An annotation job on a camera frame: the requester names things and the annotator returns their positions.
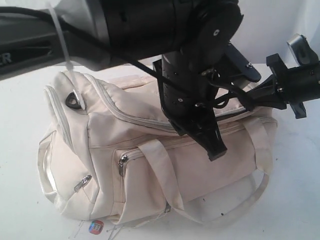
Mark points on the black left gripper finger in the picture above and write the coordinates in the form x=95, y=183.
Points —
x=211, y=140

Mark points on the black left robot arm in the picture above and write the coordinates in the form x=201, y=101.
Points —
x=191, y=36

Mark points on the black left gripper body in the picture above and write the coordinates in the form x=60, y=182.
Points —
x=186, y=96

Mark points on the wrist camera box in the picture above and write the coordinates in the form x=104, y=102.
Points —
x=235, y=67
x=301, y=50

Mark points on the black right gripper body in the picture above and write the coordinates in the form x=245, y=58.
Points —
x=294, y=86

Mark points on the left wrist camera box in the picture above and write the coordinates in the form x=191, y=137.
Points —
x=235, y=67

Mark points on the white cable tie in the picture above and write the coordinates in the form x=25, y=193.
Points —
x=68, y=64

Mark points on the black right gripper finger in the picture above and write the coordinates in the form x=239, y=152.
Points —
x=263, y=95

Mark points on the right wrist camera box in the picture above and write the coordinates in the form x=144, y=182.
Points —
x=301, y=50

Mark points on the cream fabric duffel bag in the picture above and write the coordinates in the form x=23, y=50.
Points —
x=110, y=152

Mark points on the colourful sticker on table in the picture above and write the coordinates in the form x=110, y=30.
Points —
x=96, y=224

